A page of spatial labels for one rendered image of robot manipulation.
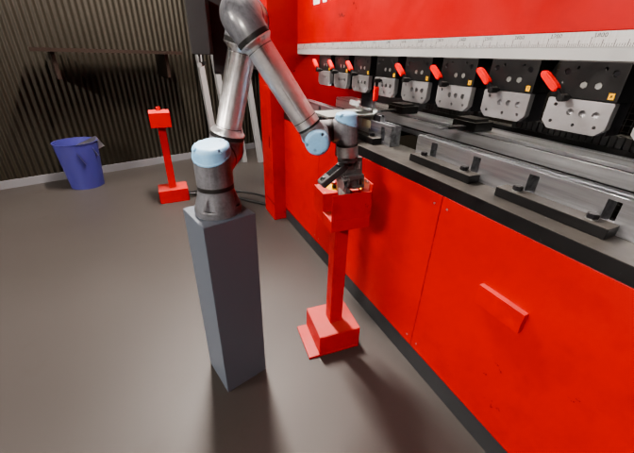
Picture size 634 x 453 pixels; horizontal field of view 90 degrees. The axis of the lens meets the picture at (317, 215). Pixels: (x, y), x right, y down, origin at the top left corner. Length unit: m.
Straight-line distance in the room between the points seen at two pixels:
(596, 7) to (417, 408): 1.39
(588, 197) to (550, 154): 0.36
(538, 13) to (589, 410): 1.03
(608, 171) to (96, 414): 1.98
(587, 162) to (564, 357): 0.62
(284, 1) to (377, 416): 2.34
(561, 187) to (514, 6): 0.52
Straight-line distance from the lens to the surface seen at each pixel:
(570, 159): 1.37
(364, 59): 1.73
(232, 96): 1.11
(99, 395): 1.72
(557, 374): 1.15
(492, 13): 1.24
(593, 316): 1.03
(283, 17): 2.46
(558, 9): 1.13
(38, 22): 4.20
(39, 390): 1.87
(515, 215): 1.04
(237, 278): 1.18
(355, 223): 1.22
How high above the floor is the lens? 1.25
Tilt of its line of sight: 27 degrees down
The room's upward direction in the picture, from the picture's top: 2 degrees clockwise
